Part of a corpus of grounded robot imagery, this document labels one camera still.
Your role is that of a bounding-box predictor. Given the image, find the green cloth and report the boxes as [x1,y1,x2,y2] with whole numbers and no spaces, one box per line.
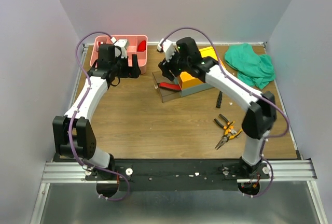
[225,43,275,90]

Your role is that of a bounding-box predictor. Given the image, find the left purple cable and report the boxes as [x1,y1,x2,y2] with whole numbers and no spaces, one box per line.
[74,31,130,202]

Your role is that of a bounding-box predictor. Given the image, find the black ribbed tool handle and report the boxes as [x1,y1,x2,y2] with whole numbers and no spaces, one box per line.
[216,91,223,108]

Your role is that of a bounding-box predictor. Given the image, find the pink compartment tray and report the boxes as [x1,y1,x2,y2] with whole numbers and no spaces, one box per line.
[90,35,148,74]

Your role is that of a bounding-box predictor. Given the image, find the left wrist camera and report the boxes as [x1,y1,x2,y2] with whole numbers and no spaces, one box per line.
[114,39,129,59]

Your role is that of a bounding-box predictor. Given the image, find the yellow and grey drawer box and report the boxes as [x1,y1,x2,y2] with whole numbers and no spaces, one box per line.
[176,45,226,98]

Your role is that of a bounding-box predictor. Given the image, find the clear acrylic drawer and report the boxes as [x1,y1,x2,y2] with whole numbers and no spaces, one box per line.
[152,72,181,103]

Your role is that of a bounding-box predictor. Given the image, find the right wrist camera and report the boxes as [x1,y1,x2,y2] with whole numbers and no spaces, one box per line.
[157,38,176,62]

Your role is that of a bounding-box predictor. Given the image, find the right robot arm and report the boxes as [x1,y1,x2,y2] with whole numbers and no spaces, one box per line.
[157,37,276,178]

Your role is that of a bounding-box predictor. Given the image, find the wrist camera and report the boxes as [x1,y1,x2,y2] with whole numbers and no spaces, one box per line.
[157,38,176,62]
[114,39,129,59]

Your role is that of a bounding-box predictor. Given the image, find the red object back compartment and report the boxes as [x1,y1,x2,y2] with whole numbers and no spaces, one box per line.
[137,40,147,52]

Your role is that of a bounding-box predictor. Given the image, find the yellow black cutters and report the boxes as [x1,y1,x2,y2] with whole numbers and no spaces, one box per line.
[215,129,242,150]

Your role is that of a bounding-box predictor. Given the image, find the red black utility knife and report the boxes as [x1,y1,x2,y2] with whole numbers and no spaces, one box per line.
[158,82,181,92]

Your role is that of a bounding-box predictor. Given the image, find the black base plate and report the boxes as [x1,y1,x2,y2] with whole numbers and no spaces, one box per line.
[85,158,270,192]

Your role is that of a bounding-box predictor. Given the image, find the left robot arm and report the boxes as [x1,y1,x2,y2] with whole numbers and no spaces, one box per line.
[52,39,141,180]

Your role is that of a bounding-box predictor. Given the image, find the black orange pliers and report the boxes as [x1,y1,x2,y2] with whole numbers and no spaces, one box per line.
[214,114,236,136]

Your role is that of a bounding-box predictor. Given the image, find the aluminium rail frame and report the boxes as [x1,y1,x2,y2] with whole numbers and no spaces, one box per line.
[30,42,329,224]

